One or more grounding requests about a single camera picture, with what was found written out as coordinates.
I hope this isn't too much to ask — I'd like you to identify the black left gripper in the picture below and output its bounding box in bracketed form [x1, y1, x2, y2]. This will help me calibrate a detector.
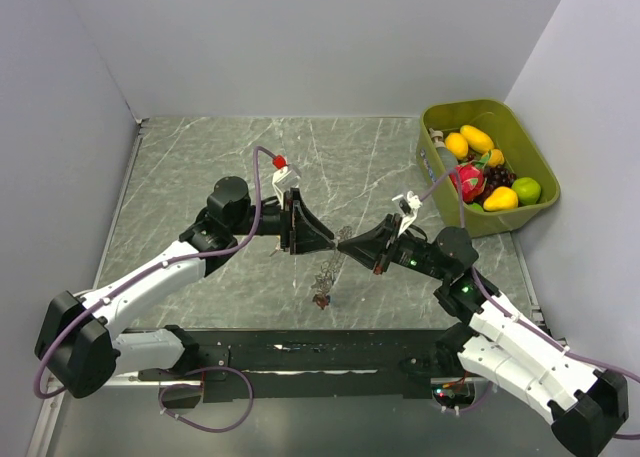
[230, 188, 335, 255]

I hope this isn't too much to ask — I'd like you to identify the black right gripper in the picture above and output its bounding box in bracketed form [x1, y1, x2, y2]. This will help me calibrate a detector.
[338, 212, 450, 281]

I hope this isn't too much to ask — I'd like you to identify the round metal key organizer disc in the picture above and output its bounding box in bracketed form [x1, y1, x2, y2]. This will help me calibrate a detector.
[311, 226, 353, 298]

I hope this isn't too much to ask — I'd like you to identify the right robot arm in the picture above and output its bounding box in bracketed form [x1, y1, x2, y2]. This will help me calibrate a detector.
[338, 214, 629, 456]

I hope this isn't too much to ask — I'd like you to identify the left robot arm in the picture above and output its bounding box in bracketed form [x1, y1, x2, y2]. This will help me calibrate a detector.
[35, 176, 335, 398]

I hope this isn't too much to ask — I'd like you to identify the grey bottle in bin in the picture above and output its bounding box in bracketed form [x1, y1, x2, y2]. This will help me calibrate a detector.
[429, 128, 458, 171]

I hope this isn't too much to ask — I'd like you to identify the red dragon fruit toy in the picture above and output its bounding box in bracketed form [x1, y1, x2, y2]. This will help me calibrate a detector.
[450, 162, 485, 203]

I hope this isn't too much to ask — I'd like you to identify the yellow lemon toy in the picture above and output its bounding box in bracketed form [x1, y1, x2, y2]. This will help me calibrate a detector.
[444, 132, 469, 161]

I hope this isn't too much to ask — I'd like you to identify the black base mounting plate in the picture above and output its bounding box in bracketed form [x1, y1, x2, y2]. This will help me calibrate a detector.
[137, 329, 501, 403]

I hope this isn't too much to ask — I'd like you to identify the yellow mango toy lower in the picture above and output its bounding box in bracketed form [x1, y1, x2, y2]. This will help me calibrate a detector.
[483, 186, 519, 212]

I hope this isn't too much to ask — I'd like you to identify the yellow mango toy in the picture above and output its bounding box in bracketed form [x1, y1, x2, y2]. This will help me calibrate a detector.
[483, 186, 519, 212]
[460, 125, 495, 154]

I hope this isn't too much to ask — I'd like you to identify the dark purple grapes toy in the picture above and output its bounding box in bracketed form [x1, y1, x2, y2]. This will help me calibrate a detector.
[484, 165, 517, 191]

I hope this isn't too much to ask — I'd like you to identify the yellow mango toy upper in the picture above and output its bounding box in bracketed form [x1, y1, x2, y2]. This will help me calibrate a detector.
[460, 125, 495, 154]

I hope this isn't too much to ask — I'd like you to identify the green lime toy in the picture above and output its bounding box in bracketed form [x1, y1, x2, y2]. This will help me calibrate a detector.
[511, 177, 542, 206]

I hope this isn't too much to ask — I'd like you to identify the olive green plastic bin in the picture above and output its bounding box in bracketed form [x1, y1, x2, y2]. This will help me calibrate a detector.
[416, 99, 560, 237]

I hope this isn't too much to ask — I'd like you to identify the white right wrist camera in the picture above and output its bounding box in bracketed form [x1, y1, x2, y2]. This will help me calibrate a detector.
[392, 191, 422, 236]

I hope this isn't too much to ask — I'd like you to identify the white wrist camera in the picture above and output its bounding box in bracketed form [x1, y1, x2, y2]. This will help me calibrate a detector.
[272, 164, 301, 200]
[392, 191, 422, 236]

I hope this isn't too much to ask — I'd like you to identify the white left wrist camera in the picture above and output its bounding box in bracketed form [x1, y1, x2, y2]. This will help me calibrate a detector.
[272, 164, 301, 200]

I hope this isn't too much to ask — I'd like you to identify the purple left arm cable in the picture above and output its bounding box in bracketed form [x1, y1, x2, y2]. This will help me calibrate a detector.
[32, 145, 289, 401]

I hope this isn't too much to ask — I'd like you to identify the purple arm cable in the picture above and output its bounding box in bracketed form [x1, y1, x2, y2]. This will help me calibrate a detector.
[32, 145, 289, 401]
[417, 164, 640, 441]

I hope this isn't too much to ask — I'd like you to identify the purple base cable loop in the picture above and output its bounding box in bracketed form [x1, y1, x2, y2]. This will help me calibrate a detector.
[158, 366, 254, 433]

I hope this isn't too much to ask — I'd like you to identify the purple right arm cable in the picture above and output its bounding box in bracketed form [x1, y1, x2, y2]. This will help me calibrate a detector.
[417, 164, 640, 441]

